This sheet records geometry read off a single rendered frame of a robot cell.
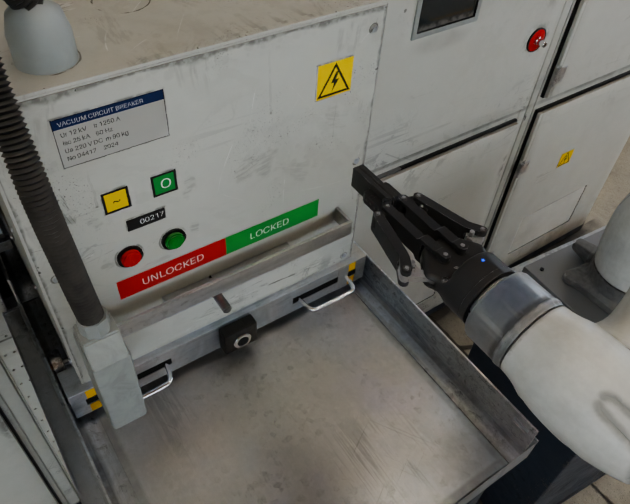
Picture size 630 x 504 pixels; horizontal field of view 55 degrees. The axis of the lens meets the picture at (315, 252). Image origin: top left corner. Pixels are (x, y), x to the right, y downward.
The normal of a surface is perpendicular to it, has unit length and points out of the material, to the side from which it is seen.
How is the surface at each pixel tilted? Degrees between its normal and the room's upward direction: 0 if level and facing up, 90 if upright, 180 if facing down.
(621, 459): 71
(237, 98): 90
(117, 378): 90
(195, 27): 0
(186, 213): 90
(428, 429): 0
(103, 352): 60
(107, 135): 90
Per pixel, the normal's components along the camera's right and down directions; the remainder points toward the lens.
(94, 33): 0.06, -0.68
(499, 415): -0.83, 0.38
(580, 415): -0.65, 0.08
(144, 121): 0.56, 0.62
